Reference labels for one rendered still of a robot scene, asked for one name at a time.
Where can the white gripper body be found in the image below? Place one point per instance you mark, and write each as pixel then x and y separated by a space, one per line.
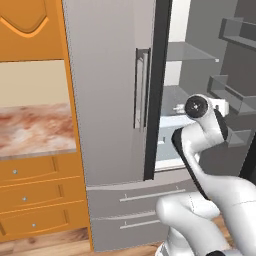
pixel 178 108

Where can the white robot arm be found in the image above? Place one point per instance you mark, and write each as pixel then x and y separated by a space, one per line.
pixel 233 200

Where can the glass fridge shelf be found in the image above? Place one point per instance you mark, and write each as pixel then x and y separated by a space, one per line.
pixel 186 53
pixel 173 96

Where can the pale fridge crisper drawer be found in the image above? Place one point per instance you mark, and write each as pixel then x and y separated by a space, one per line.
pixel 165 140

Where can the grey fridge door bin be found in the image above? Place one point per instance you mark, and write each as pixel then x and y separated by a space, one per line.
pixel 238 136
pixel 230 91
pixel 238 31

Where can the closed grey fridge door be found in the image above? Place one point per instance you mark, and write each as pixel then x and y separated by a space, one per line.
pixel 106 100

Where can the open grey fridge door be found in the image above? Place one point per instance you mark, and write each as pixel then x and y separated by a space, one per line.
pixel 240 66

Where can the grey fridge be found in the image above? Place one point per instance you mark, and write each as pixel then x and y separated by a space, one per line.
pixel 200 26

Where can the grey freezer drawer front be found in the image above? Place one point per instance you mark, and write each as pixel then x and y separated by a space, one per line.
pixel 106 235
pixel 106 200

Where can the orange drawer front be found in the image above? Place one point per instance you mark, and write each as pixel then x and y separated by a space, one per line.
pixel 43 220
pixel 36 196
pixel 33 168

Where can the orange cupboard door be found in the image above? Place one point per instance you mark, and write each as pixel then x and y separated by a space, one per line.
pixel 30 30

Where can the silver drawer knob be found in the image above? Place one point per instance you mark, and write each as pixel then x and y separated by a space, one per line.
pixel 24 199
pixel 14 172
pixel 33 225

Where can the orange cabinet frame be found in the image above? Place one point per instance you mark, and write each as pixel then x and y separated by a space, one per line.
pixel 80 186

